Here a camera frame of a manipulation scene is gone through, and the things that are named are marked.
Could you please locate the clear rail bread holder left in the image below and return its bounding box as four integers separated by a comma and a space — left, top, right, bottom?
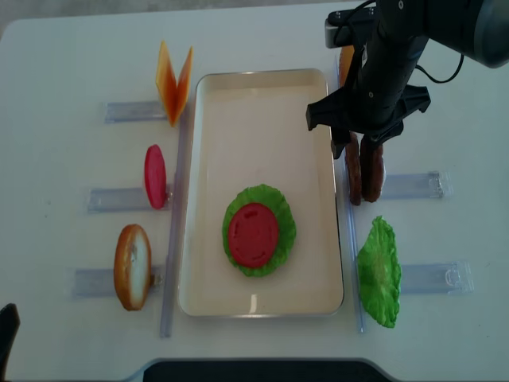
73, 267, 165, 298

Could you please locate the orange cheese slice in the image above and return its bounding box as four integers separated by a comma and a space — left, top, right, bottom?
155, 41, 177, 127
170, 46, 193, 127

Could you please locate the clear rail patty holder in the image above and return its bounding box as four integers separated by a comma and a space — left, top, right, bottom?
380, 171, 453, 200

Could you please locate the brown meat patty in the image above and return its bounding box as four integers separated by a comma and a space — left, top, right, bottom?
345, 131, 362, 205
359, 135, 385, 203

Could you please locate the right orange cheese slice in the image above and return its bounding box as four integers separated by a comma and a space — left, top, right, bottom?
170, 46, 193, 127

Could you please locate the green lettuce on tray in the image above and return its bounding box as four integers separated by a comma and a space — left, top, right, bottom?
222, 184, 297, 278

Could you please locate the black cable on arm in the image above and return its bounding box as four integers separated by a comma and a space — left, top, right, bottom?
415, 51, 465, 84

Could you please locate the long clear rail right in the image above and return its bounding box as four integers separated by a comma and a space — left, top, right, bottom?
336, 53, 366, 333

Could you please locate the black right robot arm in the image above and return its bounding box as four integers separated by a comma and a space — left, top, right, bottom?
306, 1, 508, 158

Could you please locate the long clear rail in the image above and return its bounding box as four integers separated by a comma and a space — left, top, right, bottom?
336, 53, 366, 333
159, 111, 189, 338

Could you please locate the clear rail cheese holder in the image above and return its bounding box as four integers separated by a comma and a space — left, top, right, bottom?
104, 101, 167, 123

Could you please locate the clear rail lettuce holder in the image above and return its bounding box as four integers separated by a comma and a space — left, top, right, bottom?
401, 261, 474, 294

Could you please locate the cream rectangular tray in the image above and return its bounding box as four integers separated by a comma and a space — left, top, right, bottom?
178, 68, 344, 318

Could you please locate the red tomato slice on tray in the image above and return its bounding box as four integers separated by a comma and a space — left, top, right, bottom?
227, 203, 279, 268

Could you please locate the left orange cheese slice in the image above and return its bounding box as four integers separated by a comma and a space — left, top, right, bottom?
155, 41, 177, 127

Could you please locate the black base at bottom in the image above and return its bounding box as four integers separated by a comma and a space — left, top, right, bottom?
143, 361, 389, 382

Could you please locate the dark left gripper tip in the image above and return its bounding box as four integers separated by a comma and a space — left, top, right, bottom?
0, 303, 21, 381

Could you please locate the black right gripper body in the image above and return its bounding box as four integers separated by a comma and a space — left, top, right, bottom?
306, 39, 430, 159

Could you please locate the red tomato slice in rack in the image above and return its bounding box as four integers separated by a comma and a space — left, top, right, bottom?
144, 144, 167, 209

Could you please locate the clear rail tomato holder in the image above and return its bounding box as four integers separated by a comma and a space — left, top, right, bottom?
84, 188, 153, 214

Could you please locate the long clear rail left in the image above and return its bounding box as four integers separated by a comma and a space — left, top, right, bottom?
159, 111, 189, 338

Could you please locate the front bread slice right rack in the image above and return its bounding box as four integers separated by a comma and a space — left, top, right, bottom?
339, 45, 355, 88

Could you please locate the bread slice rack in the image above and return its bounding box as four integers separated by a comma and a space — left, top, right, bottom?
114, 224, 152, 311
339, 45, 355, 88

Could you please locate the bread slice left rack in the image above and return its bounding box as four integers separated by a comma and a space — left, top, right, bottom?
114, 224, 152, 311

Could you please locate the green lettuce leaf right rack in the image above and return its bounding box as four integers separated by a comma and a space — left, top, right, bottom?
357, 216, 402, 329

